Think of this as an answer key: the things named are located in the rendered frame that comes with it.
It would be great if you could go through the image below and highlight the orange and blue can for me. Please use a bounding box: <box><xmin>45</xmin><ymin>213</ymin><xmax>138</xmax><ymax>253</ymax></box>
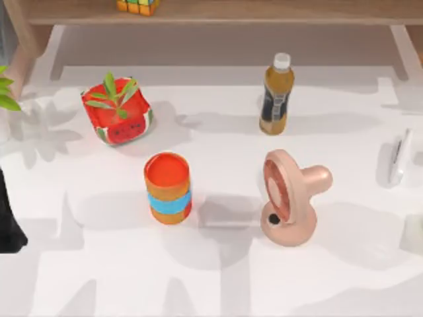
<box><xmin>143</xmin><ymin>151</ymin><xmax>193</xmax><ymax>226</ymax></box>

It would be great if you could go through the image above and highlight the pink desk fan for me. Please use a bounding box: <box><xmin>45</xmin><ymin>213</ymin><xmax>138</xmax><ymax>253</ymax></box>
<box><xmin>260</xmin><ymin>149</ymin><xmax>334</xmax><ymax>248</ymax></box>

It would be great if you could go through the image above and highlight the amber tea bottle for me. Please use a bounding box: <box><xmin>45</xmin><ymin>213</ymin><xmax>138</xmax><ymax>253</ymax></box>
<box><xmin>258</xmin><ymin>52</ymin><xmax>295</xmax><ymax>136</ymax></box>

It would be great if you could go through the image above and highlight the watermelon plant pot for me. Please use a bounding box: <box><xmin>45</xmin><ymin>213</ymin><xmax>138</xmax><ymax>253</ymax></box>
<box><xmin>81</xmin><ymin>72</ymin><xmax>154</xmax><ymax>146</ymax></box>

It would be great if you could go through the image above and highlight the wooden open shelf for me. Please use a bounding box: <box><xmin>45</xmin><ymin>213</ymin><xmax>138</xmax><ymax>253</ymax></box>
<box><xmin>0</xmin><ymin>0</ymin><xmax>423</xmax><ymax>103</ymax></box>

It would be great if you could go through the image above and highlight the multicoloured puzzle cube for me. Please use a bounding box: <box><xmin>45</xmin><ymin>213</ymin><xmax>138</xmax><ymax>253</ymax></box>
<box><xmin>116</xmin><ymin>0</ymin><xmax>162</xmax><ymax>17</ymax></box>

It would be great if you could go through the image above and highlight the green leafy plant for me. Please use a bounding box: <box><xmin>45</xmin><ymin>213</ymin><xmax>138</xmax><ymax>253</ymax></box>
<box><xmin>0</xmin><ymin>65</ymin><xmax>22</xmax><ymax>113</ymax></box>

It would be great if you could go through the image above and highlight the pale green cup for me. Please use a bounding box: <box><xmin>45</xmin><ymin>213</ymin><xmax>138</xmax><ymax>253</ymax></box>
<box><xmin>400</xmin><ymin>214</ymin><xmax>423</xmax><ymax>254</ymax></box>

